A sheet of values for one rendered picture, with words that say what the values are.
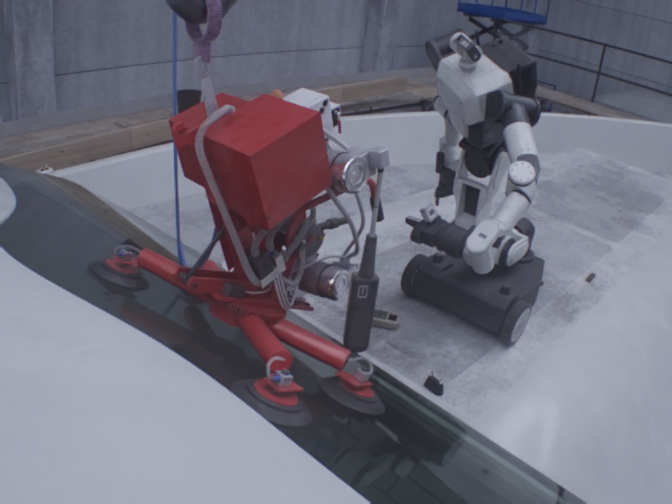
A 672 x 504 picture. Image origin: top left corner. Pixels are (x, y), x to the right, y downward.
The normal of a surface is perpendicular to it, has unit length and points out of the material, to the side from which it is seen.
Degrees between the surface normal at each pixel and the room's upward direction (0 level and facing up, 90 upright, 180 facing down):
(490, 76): 31
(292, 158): 90
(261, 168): 90
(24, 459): 21
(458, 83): 73
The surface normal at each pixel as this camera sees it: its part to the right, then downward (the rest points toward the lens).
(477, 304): -0.65, 0.29
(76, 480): 0.37, -0.91
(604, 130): 0.21, 0.47
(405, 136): 0.46, 0.45
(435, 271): -0.39, -0.42
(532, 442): 0.33, -0.72
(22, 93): 0.72, 0.39
